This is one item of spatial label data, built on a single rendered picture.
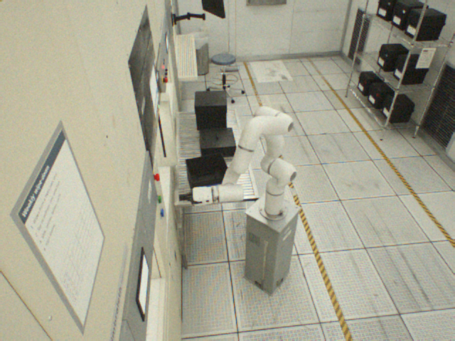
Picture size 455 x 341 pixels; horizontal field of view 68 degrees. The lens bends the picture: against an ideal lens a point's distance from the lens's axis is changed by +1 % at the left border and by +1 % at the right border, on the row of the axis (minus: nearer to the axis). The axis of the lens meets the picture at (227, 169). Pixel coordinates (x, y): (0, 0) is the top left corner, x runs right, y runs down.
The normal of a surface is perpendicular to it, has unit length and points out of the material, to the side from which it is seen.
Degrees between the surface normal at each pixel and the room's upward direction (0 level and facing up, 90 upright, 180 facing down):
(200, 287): 0
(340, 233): 0
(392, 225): 0
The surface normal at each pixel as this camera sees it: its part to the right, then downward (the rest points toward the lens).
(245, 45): 0.11, 0.62
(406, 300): -0.02, -0.77
